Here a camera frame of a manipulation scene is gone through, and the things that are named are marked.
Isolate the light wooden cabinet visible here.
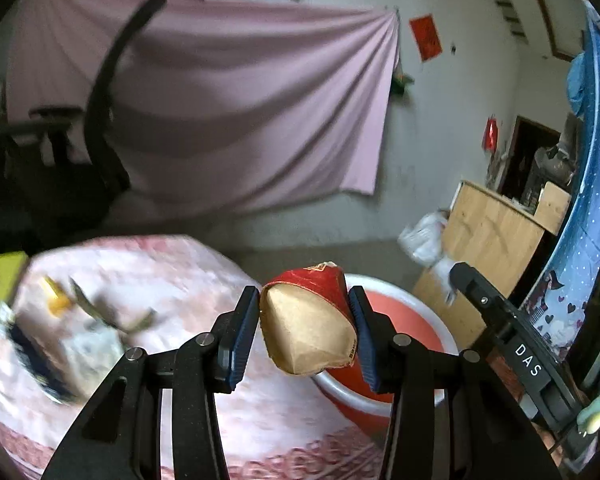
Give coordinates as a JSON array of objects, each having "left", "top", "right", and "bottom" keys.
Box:
[{"left": 412, "top": 180, "right": 573, "bottom": 351}]

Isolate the blue dotted cloth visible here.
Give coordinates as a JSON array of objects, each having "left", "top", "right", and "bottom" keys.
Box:
[{"left": 517, "top": 0, "right": 600, "bottom": 361}]

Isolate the black office chair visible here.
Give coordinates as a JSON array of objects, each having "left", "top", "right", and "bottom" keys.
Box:
[{"left": 0, "top": 0, "right": 168, "bottom": 256}]

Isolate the red wall poster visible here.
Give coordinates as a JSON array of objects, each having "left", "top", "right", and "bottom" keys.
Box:
[{"left": 409, "top": 14, "right": 443, "bottom": 63}]

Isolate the pink floral tablecloth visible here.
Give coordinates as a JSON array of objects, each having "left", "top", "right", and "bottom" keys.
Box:
[{"left": 0, "top": 234, "right": 386, "bottom": 480}]

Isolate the grey crumpled paper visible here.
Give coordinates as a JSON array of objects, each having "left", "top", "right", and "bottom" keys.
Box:
[{"left": 62, "top": 320, "right": 126, "bottom": 401}]

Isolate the red bucket with white rim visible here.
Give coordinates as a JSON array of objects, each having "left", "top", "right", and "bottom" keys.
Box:
[{"left": 310, "top": 273, "right": 460, "bottom": 436}]

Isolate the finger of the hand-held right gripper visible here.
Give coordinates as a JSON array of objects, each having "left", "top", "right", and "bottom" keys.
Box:
[{"left": 450, "top": 261, "right": 513, "bottom": 333}]

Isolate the green paper decoration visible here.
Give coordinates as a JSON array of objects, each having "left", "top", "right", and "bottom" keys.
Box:
[{"left": 390, "top": 67, "right": 415, "bottom": 96}]

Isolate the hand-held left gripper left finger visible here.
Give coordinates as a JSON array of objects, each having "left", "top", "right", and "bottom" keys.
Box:
[{"left": 40, "top": 285, "right": 261, "bottom": 480}]

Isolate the red paper packet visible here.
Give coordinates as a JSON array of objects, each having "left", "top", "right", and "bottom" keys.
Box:
[{"left": 258, "top": 261, "right": 357, "bottom": 376}]

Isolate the white plastic bag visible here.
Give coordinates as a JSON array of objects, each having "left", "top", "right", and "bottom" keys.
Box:
[{"left": 397, "top": 210, "right": 461, "bottom": 306}]

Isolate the small green yellow toy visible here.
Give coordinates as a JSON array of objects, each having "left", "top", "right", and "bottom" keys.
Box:
[{"left": 577, "top": 384, "right": 600, "bottom": 436}]

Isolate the pink hanging wall cloth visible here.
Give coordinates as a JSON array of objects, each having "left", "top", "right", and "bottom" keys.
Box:
[{"left": 5, "top": 0, "right": 401, "bottom": 216}]

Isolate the small red paper ornament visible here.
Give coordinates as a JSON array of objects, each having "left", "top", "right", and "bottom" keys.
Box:
[{"left": 481, "top": 116, "right": 501, "bottom": 153}]

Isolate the small yellow wrapper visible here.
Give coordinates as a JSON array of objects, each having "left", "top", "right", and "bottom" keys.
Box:
[{"left": 42, "top": 276, "right": 71, "bottom": 317}]

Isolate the dark doorway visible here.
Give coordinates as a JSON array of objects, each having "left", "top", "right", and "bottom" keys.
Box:
[{"left": 497, "top": 115, "right": 563, "bottom": 201}]

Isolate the olive crumpled wrapper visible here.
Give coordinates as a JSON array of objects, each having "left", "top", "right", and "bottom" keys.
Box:
[{"left": 69, "top": 277, "right": 156, "bottom": 336}]

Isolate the yellow box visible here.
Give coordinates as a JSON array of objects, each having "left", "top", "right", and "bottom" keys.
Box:
[{"left": 0, "top": 251, "right": 29, "bottom": 313}]

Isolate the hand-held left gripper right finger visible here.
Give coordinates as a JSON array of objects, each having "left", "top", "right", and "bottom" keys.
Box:
[{"left": 347, "top": 285, "right": 563, "bottom": 480}]

